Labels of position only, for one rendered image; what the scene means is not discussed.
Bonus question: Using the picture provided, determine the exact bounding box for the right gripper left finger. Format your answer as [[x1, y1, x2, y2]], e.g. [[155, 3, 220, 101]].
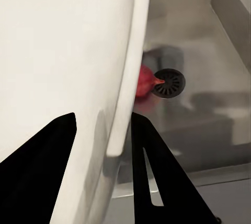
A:
[[0, 112, 77, 224]]

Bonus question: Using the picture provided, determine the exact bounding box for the vidalia onion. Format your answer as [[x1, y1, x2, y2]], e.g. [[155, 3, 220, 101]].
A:
[[135, 65, 165, 97]]

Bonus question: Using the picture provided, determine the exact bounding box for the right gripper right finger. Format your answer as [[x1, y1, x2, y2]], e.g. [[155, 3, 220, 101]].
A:
[[131, 113, 220, 224]]

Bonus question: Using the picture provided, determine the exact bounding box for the bowl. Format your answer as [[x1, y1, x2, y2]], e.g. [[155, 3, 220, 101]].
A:
[[0, 0, 150, 224]]

